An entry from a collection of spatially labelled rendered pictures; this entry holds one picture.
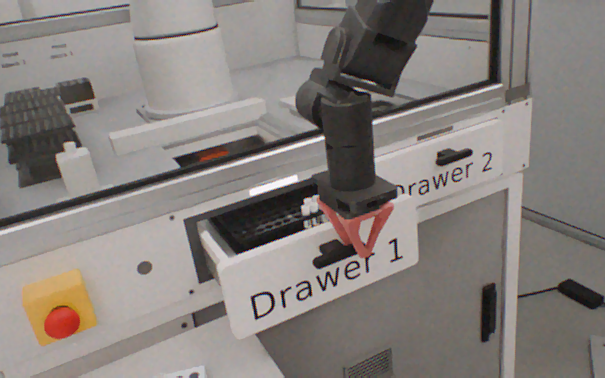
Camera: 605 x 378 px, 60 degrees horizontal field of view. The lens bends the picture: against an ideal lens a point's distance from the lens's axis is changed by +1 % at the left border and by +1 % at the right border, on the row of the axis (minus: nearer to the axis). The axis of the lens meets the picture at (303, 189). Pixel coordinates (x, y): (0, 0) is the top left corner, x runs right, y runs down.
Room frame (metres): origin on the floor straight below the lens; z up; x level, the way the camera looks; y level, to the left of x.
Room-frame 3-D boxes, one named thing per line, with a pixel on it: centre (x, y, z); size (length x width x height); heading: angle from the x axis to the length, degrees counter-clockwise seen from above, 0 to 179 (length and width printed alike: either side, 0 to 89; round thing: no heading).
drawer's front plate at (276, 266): (0.60, -0.02, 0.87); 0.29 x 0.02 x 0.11; 114
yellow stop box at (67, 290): (0.58, 0.34, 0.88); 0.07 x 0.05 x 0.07; 114
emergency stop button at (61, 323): (0.55, 0.32, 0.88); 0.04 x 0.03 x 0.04; 114
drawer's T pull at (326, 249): (0.57, -0.03, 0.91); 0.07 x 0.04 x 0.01; 114
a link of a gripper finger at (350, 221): (0.58, -0.06, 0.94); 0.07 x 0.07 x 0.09; 24
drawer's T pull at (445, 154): (0.83, -0.26, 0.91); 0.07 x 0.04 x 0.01; 114
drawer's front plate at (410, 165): (0.86, -0.25, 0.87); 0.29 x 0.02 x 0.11; 114
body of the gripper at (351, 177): (0.58, -0.06, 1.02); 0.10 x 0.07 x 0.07; 24
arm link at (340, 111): (0.58, -0.06, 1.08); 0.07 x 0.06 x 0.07; 18
